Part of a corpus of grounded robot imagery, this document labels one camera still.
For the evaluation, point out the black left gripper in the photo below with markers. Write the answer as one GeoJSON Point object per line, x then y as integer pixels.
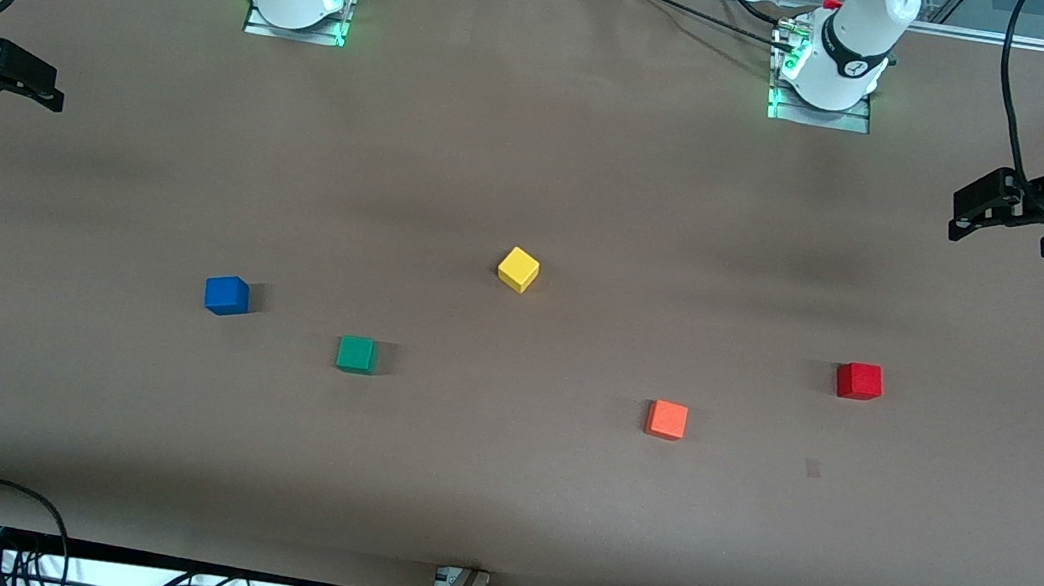
{"type": "Point", "coordinates": [1042, 196]}

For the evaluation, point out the yellow wooden block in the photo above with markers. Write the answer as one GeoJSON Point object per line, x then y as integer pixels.
{"type": "Point", "coordinates": [518, 269]}

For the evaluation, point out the small metal bracket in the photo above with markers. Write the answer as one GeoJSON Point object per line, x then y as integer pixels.
{"type": "Point", "coordinates": [444, 580]}

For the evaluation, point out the aluminium frame rail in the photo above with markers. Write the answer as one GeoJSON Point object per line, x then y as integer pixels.
{"type": "Point", "coordinates": [1019, 40]}

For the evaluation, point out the brown paper table cover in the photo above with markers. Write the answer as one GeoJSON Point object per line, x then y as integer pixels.
{"type": "Point", "coordinates": [497, 481]}

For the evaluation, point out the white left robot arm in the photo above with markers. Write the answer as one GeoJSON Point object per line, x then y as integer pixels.
{"type": "Point", "coordinates": [849, 33]}

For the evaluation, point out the blue wooden block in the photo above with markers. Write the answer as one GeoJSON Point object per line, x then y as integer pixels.
{"type": "Point", "coordinates": [226, 295]}

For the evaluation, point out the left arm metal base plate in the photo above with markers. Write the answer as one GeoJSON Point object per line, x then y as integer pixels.
{"type": "Point", "coordinates": [847, 122]}

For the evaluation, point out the red wooden block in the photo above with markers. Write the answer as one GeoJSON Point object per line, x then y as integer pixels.
{"type": "Point", "coordinates": [859, 381]}

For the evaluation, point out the orange wooden block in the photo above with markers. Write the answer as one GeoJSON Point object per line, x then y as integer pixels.
{"type": "Point", "coordinates": [667, 419]}

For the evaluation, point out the green wooden block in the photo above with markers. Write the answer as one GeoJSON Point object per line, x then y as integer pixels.
{"type": "Point", "coordinates": [357, 354]}

